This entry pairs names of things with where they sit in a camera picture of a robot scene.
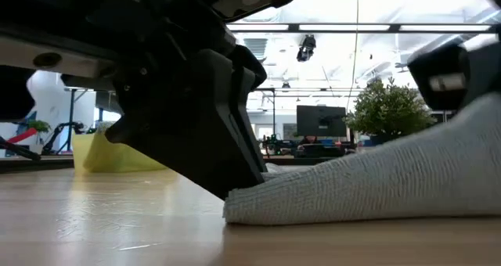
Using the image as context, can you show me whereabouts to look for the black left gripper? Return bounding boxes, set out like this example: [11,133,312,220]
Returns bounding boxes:
[0,0,238,122]

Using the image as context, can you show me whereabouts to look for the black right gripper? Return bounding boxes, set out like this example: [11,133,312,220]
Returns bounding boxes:
[406,40,501,111]

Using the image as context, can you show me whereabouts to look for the grey microfiber towel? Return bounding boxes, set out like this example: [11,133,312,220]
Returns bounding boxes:
[222,92,501,226]

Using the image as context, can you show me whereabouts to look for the bushy potted plant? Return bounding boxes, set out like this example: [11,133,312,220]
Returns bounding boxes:
[344,77,436,146]

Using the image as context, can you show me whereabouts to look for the black monitor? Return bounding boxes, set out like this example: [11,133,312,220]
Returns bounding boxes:
[296,105,348,138]

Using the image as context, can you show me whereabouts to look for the small plant in white pot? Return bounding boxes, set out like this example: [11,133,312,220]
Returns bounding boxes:
[27,119,52,145]

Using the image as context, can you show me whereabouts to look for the red object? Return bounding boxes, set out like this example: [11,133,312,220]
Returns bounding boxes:
[6,128,40,145]

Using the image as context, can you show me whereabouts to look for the black background rig frame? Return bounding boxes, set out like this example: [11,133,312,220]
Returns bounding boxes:
[254,87,276,136]
[64,86,122,153]

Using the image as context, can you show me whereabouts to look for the black hanging camera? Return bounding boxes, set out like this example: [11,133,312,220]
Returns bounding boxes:
[295,34,317,63]

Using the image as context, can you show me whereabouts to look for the black overhead frame beam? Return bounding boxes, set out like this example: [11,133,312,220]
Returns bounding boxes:
[226,22,501,34]

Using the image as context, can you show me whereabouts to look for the black aluminium table frame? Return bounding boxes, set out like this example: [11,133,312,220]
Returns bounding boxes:
[0,154,353,174]

